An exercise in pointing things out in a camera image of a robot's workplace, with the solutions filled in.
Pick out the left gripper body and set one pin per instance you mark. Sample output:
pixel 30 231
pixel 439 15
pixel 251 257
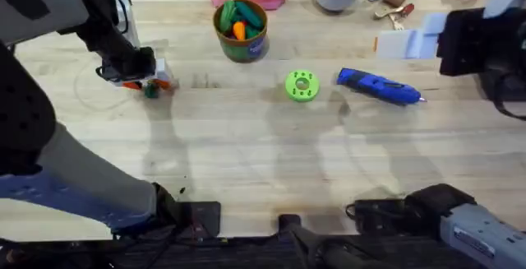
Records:
pixel 123 61

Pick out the green disc with holes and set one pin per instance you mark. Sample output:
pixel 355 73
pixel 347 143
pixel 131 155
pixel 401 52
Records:
pixel 302 85

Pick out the gold fork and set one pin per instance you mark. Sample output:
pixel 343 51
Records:
pixel 397 23

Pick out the tub with toy vegetables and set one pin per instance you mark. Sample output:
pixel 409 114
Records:
pixel 241 30

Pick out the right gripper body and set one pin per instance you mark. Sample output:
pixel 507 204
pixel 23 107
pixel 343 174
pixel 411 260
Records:
pixel 468 43

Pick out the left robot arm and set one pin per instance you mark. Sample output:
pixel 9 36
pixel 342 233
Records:
pixel 82 178

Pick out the gold spoon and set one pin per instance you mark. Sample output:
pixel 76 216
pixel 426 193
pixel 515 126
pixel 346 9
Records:
pixel 388 12

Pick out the blue electric screwdriver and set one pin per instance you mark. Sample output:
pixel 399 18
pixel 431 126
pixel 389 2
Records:
pixel 378 87

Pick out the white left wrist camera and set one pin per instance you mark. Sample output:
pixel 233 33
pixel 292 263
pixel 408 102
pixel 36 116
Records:
pixel 130 14

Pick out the small black screw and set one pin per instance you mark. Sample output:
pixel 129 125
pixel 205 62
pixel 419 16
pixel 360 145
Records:
pixel 182 190

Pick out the green toy vegetable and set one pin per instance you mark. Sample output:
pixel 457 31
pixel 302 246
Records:
pixel 151 91

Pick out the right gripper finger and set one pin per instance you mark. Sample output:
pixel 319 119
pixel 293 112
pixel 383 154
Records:
pixel 404 44
pixel 435 23

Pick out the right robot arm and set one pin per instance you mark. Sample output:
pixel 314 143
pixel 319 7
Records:
pixel 472 228

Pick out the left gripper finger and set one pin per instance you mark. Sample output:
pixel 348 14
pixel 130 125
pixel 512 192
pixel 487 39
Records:
pixel 162 71
pixel 132 85

